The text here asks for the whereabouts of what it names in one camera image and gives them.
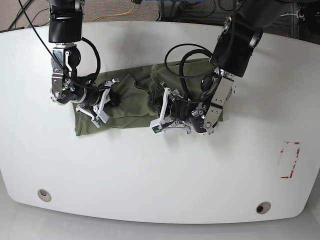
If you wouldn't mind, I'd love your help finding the yellow cable on floor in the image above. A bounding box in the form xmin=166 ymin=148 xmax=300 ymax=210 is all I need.
xmin=92 ymin=2 xmax=138 ymax=23

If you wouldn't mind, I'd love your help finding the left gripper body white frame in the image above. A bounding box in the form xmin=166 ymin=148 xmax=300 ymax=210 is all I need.
xmin=149 ymin=81 xmax=192 ymax=134

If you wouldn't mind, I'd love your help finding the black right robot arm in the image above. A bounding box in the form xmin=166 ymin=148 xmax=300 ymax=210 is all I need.
xmin=48 ymin=0 xmax=120 ymax=128

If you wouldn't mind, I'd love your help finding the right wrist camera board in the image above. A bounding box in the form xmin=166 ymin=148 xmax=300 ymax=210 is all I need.
xmin=92 ymin=119 xmax=104 ymax=128

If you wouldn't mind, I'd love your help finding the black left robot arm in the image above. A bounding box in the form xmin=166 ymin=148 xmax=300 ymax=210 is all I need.
xmin=149 ymin=0 xmax=292 ymax=135

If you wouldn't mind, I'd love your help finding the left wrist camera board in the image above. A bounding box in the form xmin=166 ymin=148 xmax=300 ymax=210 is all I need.
xmin=151 ymin=125 xmax=165 ymax=136

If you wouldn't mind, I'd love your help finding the table cable grommet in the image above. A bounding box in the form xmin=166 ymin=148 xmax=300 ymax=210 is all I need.
xmin=37 ymin=189 xmax=52 ymax=203
xmin=256 ymin=201 xmax=271 ymax=215

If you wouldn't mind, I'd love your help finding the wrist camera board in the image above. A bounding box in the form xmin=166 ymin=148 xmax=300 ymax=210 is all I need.
xmin=92 ymin=119 xmax=104 ymax=128
xmin=151 ymin=125 xmax=165 ymax=136

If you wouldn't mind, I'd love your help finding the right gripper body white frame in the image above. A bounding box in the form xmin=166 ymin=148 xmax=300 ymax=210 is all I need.
xmin=75 ymin=78 xmax=120 ymax=124

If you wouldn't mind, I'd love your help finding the left table cable grommet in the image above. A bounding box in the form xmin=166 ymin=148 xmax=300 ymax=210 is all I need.
xmin=37 ymin=189 xmax=52 ymax=203

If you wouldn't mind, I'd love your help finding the right table cable grommet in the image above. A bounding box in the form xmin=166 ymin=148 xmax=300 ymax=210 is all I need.
xmin=256 ymin=201 xmax=271 ymax=215

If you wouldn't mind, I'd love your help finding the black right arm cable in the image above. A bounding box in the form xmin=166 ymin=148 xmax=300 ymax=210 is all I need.
xmin=17 ymin=0 xmax=101 ymax=88

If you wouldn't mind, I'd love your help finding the red tape rectangle marking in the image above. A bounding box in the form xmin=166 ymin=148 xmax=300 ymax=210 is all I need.
xmin=277 ymin=141 xmax=301 ymax=179

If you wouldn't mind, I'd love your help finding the olive green t-shirt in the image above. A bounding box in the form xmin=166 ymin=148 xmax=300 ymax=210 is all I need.
xmin=72 ymin=57 xmax=224 ymax=137

